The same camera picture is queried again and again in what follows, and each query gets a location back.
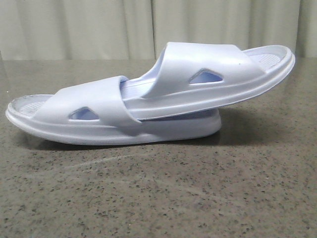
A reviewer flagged light blue slipper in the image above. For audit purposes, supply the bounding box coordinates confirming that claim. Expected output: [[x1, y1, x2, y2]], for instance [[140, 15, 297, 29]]
[[120, 42, 295, 120], [5, 76, 221, 145]]

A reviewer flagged pale green curtain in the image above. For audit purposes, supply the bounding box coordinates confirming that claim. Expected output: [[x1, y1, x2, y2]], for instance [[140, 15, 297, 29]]
[[0, 0, 317, 60]]

